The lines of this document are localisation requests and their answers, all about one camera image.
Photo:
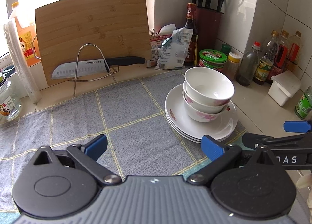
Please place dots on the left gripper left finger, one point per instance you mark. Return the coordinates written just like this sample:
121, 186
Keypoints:
59, 183

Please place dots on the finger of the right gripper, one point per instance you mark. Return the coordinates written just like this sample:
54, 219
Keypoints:
292, 152
298, 126

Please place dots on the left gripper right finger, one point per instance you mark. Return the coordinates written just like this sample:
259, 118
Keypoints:
251, 184

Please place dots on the white plate with fruit print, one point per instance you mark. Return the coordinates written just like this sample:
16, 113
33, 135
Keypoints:
176, 112

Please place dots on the plain white bowl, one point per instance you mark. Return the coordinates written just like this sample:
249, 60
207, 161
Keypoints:
208, 87

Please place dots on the green label bottle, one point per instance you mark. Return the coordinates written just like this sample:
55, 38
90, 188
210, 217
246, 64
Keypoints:
303, 107

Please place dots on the white plastic seasoning box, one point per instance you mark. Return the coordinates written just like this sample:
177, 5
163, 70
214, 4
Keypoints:
284, 87

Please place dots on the teal towel with label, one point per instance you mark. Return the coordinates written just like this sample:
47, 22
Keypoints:
147, 199

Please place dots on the red label sauce bottle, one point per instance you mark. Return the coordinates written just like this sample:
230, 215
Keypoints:
279, 59

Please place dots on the yellow label oil bottle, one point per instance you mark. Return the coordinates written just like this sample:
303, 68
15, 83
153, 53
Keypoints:
269, 51

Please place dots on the amber bottle far right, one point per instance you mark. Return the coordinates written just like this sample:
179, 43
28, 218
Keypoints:
294, 51

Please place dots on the dark vinegar glass bottle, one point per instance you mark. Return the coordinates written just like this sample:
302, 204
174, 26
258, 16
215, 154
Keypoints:
249, 64

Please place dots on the clear glass jar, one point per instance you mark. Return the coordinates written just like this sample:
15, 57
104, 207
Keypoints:
10, 102

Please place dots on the white bowl pink flowers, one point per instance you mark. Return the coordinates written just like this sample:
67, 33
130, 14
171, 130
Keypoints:
201, 116

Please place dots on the yellow lid spice jar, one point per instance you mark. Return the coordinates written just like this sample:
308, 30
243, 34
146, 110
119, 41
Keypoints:
232, 65

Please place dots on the grey checked dish mat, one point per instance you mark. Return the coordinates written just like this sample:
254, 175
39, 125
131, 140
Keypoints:
131, 113

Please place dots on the green lid sauce jar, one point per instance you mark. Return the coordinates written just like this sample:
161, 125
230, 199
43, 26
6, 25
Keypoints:
212, 59

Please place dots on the small green lid jar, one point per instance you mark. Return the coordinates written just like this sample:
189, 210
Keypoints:
226, 49

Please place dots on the dark soy sauce bottle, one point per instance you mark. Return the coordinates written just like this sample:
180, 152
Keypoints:
190, 59

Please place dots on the plastic wrap roll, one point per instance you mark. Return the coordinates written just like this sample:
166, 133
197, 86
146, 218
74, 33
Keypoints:
20, 63

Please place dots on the dark red knife block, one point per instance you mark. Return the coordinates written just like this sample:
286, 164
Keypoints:
207, 24

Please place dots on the white plastic powder bag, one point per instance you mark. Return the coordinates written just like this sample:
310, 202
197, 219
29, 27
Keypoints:
174, 50

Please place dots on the bamboo cutting board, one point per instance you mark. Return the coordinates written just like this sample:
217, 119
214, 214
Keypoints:
91, 29

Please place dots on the red white salt bag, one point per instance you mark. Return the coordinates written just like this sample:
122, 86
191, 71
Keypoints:
156, 40

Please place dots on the orange cooking oil bottle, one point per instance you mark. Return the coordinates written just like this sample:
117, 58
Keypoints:
23, 16

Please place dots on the metal wire board stand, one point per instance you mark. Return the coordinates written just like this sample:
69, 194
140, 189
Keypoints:
92, 66

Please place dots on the black handled santoku knife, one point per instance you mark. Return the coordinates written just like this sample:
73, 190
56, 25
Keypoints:
66, 70

